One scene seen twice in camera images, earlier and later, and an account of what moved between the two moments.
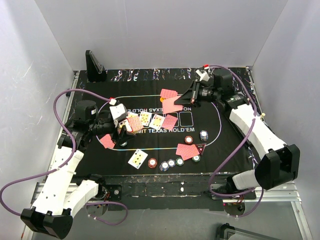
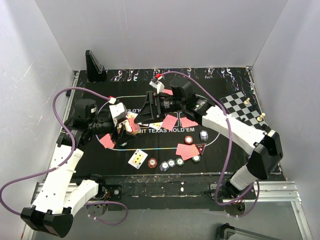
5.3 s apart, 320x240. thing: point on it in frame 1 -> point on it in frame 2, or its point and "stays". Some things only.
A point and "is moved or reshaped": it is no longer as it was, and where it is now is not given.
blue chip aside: x=171 y=163 stays
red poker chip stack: x=152 y=163 stays
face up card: x=157 y=121 stays
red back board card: x=168 y=104 is moved or reshaped
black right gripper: x=190 y=97 -> x=148 y=112
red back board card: x=169 y=122 stays
